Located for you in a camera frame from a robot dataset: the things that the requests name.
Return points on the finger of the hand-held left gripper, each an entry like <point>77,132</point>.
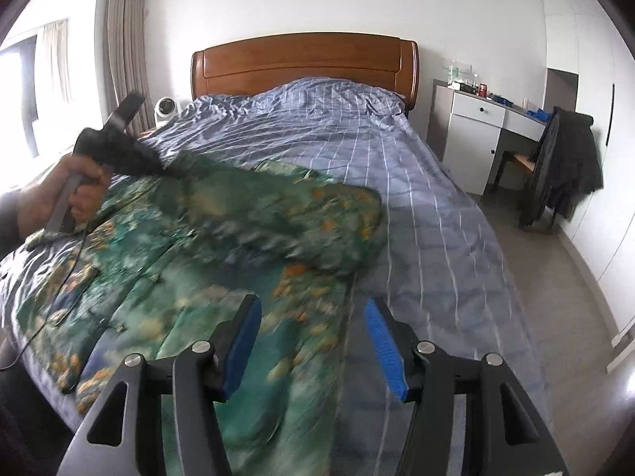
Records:
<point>173,166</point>

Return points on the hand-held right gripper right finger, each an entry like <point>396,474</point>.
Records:
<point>384,342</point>

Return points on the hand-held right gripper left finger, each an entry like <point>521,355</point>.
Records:
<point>245,337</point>

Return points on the green floral garment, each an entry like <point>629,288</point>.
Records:
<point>198,282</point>

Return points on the person's left forearm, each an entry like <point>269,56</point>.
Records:
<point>10,223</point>

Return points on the person's left hand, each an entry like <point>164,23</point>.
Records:
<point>44,193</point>

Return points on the white round fan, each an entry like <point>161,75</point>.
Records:
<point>165,111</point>

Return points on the beige curtain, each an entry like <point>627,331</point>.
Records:
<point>126,49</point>

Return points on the sheer white curtain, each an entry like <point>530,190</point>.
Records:
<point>57,59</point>

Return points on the window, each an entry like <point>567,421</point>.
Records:
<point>17,99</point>

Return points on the wooden headboard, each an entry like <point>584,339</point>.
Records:
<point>302,59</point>

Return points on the blue checked duvet bed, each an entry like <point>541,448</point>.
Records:
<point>372,158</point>

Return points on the white bedside cabinet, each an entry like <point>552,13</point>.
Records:
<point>469,148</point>

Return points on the wooden chair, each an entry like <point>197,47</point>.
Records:
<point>516,158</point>

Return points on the person's dark clothing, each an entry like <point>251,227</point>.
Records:
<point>20,431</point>

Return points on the black jacket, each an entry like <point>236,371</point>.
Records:
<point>563,163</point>

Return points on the red can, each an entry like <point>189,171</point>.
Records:
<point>482,90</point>

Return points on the clear bottle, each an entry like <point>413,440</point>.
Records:
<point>453,77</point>

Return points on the blue desk clutter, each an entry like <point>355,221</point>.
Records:
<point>538,115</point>

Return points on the white wardrobe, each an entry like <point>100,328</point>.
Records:
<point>595,109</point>

